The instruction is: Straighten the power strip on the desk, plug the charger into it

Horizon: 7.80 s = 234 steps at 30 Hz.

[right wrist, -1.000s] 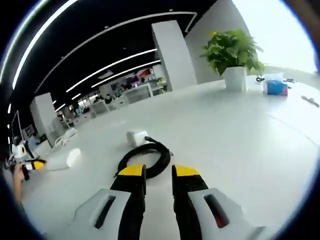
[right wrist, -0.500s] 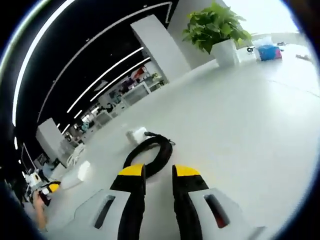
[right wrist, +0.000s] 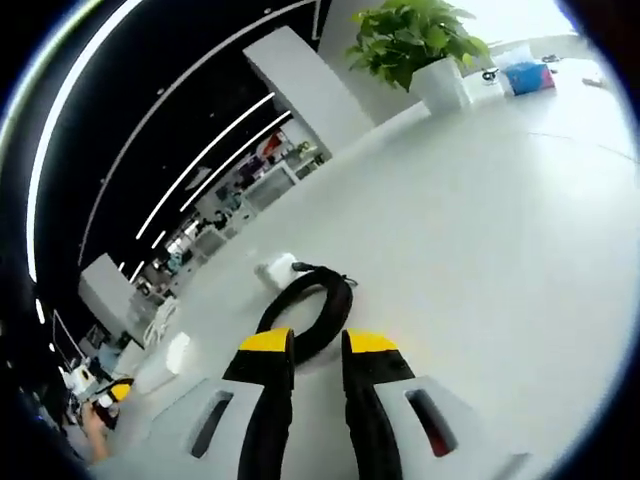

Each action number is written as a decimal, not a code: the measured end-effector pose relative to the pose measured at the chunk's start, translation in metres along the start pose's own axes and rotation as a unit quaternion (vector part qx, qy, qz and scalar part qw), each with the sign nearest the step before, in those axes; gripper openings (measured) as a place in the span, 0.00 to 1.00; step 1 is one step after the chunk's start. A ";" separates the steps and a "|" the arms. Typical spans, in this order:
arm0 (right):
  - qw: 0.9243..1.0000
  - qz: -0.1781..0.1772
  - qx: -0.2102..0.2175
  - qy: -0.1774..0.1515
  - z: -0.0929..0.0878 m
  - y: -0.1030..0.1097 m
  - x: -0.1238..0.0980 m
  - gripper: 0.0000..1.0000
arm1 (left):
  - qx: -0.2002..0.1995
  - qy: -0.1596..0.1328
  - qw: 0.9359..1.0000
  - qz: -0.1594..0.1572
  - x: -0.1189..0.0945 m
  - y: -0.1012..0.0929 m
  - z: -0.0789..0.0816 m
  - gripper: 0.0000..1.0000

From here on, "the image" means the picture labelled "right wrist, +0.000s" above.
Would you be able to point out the wide white pillar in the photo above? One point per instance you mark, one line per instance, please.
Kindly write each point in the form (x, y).
(305, 90)

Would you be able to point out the white charger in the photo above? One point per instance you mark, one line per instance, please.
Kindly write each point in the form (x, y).
(275, 270)

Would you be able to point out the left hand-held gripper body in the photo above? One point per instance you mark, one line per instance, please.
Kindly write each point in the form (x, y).
(80, 382)

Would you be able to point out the person's left hand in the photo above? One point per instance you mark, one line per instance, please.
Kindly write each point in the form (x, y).
(97, 440)

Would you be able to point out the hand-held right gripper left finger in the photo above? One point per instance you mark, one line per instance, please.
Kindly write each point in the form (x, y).
(265, 380)

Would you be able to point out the narrow white pillar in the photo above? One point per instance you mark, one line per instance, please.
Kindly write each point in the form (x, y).
(107, 295)

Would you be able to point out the small white box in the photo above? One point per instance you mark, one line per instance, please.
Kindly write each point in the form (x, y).
(482, 87)

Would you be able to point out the potted green plant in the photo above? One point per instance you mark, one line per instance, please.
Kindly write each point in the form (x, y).
(410, 40)

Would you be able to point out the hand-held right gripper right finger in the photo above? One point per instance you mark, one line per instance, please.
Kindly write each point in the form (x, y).
(370, 380)

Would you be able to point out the blue tissue box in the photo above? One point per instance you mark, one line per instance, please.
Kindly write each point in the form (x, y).
(530, 79)

